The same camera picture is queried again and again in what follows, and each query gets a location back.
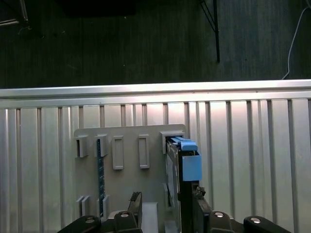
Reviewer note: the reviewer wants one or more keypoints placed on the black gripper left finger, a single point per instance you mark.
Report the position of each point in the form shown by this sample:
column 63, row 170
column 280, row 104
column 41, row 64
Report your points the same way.
column 134, row 218

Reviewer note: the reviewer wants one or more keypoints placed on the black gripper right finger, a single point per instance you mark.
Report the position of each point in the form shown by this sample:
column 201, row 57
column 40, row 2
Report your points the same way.
column 201, row 218

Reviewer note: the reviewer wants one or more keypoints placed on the hard disk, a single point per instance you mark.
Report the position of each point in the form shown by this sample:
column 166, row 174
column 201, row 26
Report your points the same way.
column 192, row 167

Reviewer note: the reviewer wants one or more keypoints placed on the grey parts rack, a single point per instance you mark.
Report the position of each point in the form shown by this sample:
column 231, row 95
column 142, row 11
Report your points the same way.
column 126, row 182

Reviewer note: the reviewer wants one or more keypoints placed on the blue-green RAM stick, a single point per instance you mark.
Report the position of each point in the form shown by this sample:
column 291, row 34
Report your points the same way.
column 100, row 170

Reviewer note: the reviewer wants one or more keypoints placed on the black metal leg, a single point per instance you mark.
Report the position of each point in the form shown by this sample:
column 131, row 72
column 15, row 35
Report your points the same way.
column 217, row 36

